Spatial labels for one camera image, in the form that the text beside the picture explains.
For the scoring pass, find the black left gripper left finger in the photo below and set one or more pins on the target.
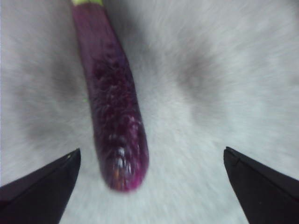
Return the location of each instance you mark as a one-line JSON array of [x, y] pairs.
[[39, 198]]

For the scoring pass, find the purple eggplant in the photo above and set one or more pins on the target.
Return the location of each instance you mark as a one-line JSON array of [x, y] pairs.
[[114, 116]]

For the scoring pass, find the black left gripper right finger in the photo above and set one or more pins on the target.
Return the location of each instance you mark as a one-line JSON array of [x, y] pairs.
[[264, 193]]

